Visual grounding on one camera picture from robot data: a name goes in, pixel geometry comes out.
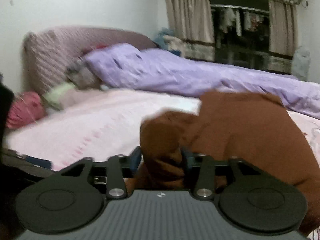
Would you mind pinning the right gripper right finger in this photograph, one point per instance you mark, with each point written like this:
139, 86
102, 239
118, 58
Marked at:
190, 160

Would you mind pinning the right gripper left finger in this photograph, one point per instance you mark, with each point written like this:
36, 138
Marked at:
134, 159

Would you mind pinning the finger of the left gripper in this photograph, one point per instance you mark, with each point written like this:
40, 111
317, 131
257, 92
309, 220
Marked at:
38, 162

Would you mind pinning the brown padded jacket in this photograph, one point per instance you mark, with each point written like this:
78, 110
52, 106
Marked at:
253, 126

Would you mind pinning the dark window with hanging clothes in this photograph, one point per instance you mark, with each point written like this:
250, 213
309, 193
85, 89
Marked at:
241, 30

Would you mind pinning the pink bed sheet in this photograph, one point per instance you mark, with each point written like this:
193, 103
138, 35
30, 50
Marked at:
108, 125

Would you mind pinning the red pink cloth bundle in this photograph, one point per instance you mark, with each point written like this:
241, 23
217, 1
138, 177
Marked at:
25, 109

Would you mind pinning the green pink pillow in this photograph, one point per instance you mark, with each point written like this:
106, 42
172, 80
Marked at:
67, 94

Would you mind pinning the purple duvet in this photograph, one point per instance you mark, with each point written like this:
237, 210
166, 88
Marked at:
157, 70

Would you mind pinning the grey knitted garment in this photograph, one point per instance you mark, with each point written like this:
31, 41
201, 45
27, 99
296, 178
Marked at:
78, 73

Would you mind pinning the mauve quilted headboard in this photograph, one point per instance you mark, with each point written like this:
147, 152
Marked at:
47, 54

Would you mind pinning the blue white plush pile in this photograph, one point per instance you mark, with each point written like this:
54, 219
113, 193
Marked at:
166, 40

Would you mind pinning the white standing fan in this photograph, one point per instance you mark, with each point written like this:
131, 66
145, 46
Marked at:
301, 63

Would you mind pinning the left beige striped curtain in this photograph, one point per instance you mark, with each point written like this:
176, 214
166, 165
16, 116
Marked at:
192, 22

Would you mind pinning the beige striped curtain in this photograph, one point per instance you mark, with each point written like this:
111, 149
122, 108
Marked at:
283, 35
192, 22

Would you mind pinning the right beige striped curtain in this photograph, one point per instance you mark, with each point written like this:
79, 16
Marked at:
283, 35

